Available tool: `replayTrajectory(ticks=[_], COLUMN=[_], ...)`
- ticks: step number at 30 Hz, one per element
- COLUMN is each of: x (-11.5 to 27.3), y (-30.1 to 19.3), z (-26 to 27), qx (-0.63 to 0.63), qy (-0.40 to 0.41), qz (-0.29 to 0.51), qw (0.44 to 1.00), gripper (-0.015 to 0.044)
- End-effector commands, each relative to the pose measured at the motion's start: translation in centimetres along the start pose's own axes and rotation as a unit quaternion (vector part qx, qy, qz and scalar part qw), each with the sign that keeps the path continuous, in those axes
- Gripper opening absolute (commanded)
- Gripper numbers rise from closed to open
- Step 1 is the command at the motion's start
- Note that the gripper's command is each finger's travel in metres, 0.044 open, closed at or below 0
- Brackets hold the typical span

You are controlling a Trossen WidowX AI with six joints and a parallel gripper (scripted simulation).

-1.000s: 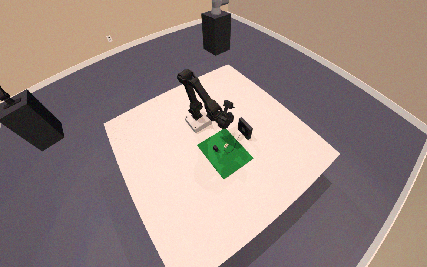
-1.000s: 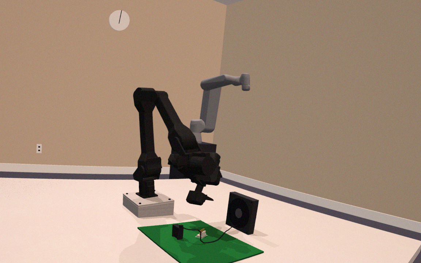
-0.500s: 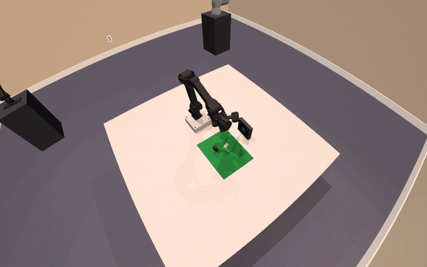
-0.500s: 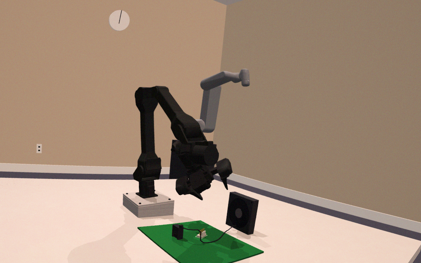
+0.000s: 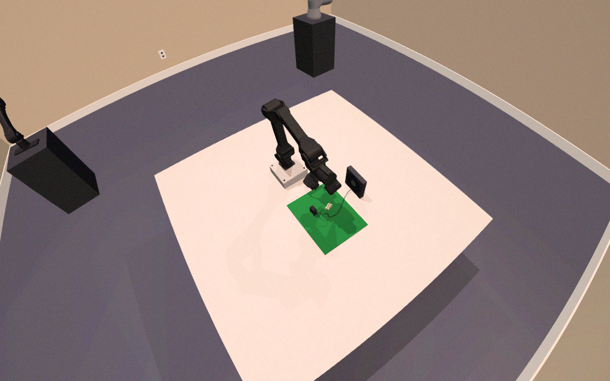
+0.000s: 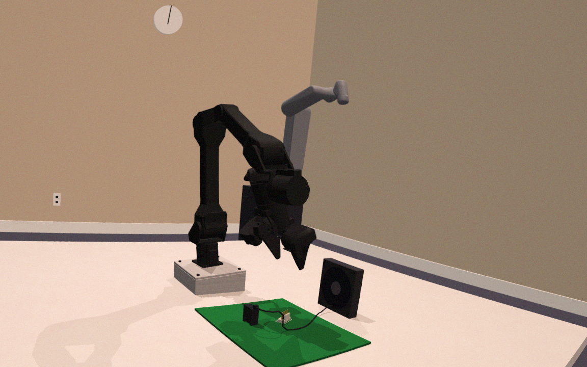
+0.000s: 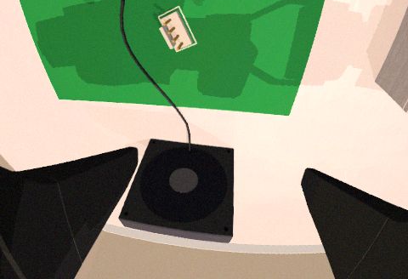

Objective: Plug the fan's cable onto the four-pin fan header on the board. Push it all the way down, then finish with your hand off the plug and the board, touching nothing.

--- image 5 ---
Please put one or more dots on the green circuit board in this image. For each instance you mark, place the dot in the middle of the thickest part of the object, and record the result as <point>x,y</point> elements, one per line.
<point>327,232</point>

